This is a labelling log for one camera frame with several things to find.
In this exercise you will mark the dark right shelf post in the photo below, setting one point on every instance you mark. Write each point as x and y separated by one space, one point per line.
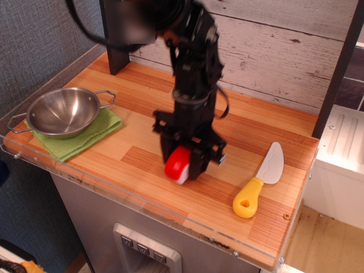
340 69

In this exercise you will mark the white toy sink counter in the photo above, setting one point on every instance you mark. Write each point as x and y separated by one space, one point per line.
335 184

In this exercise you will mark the silver dispenser button panel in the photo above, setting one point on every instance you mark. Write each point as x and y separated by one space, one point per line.
145 250

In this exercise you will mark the yellow handled toy knife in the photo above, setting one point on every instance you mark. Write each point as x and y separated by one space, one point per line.
245 203

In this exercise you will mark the dark shelf post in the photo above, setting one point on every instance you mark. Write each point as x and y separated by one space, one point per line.
340 69
117 59

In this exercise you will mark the green folded cloth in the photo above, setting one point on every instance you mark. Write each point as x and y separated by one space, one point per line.
63 149

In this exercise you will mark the red and white toy sushi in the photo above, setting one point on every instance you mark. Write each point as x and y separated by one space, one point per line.
177 165

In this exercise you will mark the steel bowl with handles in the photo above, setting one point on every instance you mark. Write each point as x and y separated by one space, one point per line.
62 113

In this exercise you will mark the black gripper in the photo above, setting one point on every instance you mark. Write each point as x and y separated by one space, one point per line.
191 125

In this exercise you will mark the clear acrylic guard rail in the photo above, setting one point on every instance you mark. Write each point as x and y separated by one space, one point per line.
130 171

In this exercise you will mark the grey toy fridge cabinet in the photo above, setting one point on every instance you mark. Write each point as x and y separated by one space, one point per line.
94 217

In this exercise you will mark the orange object at corner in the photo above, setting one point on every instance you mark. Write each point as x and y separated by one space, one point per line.
23 267

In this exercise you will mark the dark left shelf post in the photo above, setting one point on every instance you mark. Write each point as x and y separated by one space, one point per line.
117 59

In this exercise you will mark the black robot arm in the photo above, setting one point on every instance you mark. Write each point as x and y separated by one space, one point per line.
189 32

